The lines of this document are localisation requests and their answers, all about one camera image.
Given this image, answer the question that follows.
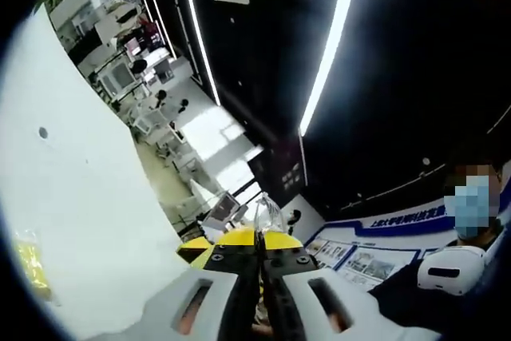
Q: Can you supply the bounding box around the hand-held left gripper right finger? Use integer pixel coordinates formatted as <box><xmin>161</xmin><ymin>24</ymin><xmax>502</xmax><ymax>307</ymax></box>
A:
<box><xmin>259</xmin><ymin>230</ymin><xmax>442</xmax><ymax>341</ymax></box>

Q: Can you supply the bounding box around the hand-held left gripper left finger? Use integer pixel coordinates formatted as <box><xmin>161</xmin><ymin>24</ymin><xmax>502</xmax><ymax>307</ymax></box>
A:
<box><xmin>141</xmin><ymin>227</ymin><xmax>262</xmax><ymax>341</ymax></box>

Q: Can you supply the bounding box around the clear plastic bag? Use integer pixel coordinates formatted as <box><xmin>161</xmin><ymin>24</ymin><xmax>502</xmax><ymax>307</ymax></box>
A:
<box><xmin>252</xmin><ymin>192</ymin><xmax>286</xmax><ymax>236</ymax></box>
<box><xmin>11</xmin><ymin>227</ymin><xmax>64</xmax><ymax>309</ymax></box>

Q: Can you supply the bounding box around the round yellow silicone block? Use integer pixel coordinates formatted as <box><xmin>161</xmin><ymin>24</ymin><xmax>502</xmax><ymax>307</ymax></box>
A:
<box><xmin>14</xmin><ymin>229</ymin><xmax>53</xmax><ymax>298</ymax></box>

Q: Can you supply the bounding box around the person's dark clothed torso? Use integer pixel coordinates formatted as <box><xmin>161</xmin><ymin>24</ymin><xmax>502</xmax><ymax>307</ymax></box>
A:
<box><xmin>366</xmin><ymin>216</ymin><xmax>508</xmax><ymax>334</ymax></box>

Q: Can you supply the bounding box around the white VR headset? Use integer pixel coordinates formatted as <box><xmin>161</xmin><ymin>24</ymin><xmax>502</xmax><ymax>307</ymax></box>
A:
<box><xmin>416</xmin><ymin>246</ymin><xmax>489</xmax><ymax>299</ymax></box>

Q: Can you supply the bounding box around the long ceiling light strip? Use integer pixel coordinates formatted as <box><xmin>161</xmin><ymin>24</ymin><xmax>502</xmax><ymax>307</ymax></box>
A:
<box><xmin>298</xmin><ymin>0</ymin><xmax>361</xmax><ymax>137</ymax></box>
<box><xmin>178</xmin><ymin>0</ymin><xmax>221</xmax><ymax>105</ymax></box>

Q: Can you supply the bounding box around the blue framed wall display board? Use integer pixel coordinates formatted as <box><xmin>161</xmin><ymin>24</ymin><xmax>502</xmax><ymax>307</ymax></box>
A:
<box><xmin>303</xmin><ymin>207</ymin><xmax>458</xmax><ymax>291</ymax></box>

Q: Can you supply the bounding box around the wall monitor screen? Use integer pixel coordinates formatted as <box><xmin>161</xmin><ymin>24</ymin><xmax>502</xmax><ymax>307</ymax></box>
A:
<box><xmin>125</xmin><ymin>34</ymin><xmax>161</xmax><ymax>57</ymax></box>

